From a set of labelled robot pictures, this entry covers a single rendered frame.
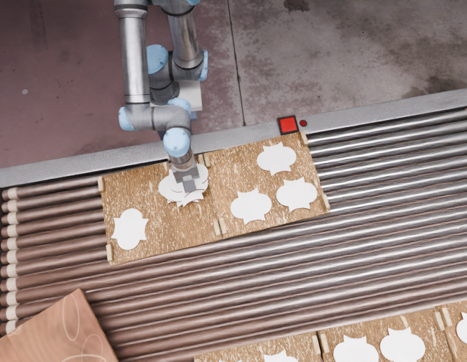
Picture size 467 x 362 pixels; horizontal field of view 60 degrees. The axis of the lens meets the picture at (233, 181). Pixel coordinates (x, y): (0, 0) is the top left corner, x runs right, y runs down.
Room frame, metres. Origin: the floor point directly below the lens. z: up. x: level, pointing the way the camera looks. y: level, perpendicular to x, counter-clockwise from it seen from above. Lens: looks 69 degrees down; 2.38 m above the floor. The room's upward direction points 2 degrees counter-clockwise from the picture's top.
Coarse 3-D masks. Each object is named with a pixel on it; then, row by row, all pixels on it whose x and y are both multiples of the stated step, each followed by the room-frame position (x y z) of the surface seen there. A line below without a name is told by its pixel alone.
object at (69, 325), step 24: (48, 312) 0.08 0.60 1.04; (72, 312) 0.08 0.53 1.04; (24, 336) 0.02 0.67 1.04; (48, 336) 0.01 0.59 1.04; (72, 336) 0.01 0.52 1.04; (96, 336) 0.01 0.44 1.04; (0, 360) -0.05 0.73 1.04; (24, 360) -0.05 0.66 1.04; (48, 360) -0.05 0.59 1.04; (72, 360) -0.06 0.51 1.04; (96, 360) -0.06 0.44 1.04
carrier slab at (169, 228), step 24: (144, 168) 0.61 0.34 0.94; (168, 168) 0.61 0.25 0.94; (120, 192) 0.52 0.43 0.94; (144, 192) 0.51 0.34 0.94; (120, 216) 0.42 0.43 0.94; (144, 216) 0.42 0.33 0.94; (168, 216) 0.42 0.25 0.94; (192, 216) 0.41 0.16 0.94; (216, 216) 0.41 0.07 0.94; (168, 240) 0.33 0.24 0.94; (192, 240) 0.32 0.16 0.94; (216, 240) 0.32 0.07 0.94
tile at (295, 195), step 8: (288, 184) 0.52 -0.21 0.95; (296, 184) 0.52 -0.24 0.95; (304, 184) 0.52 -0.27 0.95; (280, 192) 0.49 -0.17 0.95; (288, 192) 0.49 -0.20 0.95; (296, 192) 0.49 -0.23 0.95; (304, 192) 0.49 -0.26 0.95; (312, 192) 0.48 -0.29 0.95; (280, 200) 0.46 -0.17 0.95; (288, 200) 0.46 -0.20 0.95; (296, 200) 0.46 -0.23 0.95; (304, 200) 0.45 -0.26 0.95; (312, 200) 0.45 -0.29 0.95; (296, 208) 0.43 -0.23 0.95; (304, 208) 0.43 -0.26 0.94
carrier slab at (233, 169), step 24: (264, 144) 0.70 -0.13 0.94; (288, 144) 0.69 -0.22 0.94; (216, 168) 0.60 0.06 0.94; (240, 168) 0.60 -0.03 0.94; (312, 168) 0.59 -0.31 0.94; (216, 192) 0.50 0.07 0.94; (264, 192) 0.50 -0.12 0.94; (264, 216) 0.40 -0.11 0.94; (288, 216) 0.40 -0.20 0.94; (312, 216) 0.40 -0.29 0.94
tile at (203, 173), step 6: (198, 168) 0.58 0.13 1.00; (204, 168) 0.58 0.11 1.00; (204, 174) 0.55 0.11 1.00; (168, 180) 0.53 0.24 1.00; (174, 180) 0.53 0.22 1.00; (198, 180) 0.53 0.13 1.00; (204, 180) 0.53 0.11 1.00; (174, 186) 0.51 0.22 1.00; (180, 186) 0.51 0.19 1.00; (198, 186) 0.51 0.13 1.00
